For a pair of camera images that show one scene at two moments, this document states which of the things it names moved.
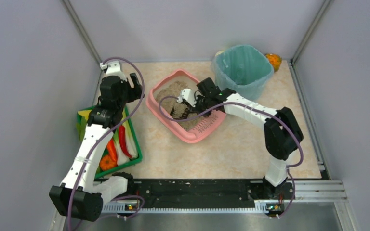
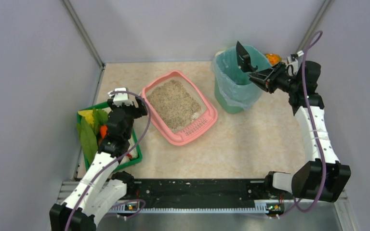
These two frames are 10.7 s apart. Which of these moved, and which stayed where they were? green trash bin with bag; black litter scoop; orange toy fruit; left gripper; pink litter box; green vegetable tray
Moved: left gripper; black litter scoop; pink litter box
Stayed: green trash bin with bag; orange toy fruit; green vegetable tray
